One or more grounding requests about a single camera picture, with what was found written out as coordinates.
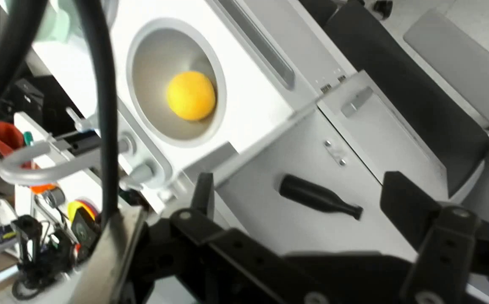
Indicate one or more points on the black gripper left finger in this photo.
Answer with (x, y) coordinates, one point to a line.
(232, 245)

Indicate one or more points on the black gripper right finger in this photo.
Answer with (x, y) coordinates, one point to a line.
(443, 238)

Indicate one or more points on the black bottle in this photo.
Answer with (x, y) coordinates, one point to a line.
(316, 196)

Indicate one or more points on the orange round object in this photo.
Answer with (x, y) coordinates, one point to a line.
(189, 94)

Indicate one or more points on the white toy kitchen cabinet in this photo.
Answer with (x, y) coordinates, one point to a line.
(277, 64)

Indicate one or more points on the grey toy faucet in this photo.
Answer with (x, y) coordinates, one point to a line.
(135, 162)

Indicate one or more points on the grey toy sink basin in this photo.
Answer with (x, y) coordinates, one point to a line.
(157, 52)

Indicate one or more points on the mint green bowl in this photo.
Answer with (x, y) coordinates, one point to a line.
(68, 18)

